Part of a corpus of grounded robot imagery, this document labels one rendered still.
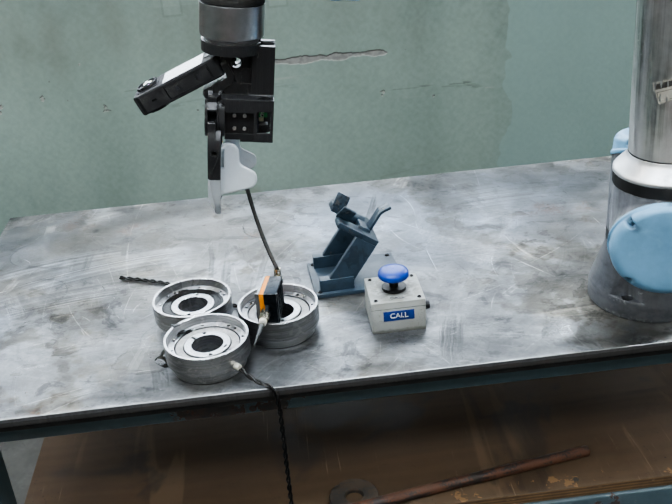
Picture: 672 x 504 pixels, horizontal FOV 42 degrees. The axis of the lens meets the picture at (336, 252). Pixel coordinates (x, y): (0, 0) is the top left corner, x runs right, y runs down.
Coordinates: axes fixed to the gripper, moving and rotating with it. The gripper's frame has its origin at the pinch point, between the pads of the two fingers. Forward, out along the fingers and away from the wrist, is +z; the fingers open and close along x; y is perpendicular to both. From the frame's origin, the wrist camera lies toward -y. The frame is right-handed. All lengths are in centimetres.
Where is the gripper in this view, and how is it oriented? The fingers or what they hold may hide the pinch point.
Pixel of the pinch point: (213, 195)
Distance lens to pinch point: 111.5
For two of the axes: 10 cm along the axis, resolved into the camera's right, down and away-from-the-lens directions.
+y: 9.9, 0.2, 1.1
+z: -0.7, 8.9, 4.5
